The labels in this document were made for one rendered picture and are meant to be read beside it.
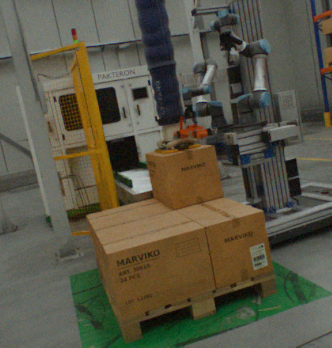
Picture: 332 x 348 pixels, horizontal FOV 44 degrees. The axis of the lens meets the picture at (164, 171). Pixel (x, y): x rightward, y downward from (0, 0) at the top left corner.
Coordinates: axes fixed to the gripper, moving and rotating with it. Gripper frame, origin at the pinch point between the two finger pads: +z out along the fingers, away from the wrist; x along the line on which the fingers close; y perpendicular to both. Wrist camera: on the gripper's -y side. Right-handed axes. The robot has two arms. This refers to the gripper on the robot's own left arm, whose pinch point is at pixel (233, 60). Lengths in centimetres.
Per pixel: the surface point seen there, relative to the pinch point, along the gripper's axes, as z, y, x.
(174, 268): 117, 89, 45
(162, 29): -34, 38, -30
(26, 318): 152, 178, -40
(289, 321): 152, 42, 82
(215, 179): 83, 26, -10
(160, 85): 6, 46, -34
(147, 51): -20, 50, -37
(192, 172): 73, 43, -11
